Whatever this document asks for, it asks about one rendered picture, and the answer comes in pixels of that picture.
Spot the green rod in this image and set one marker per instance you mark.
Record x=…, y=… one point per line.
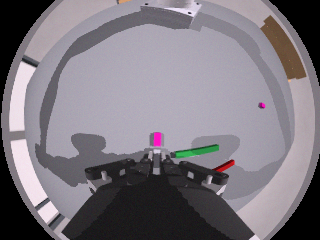
x=196, y=151

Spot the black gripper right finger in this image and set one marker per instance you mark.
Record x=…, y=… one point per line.
x=206, y=177

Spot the dark red rod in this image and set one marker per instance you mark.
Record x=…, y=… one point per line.
x=225, y=166

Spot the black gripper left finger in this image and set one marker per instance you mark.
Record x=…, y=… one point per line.
x=107, y=173

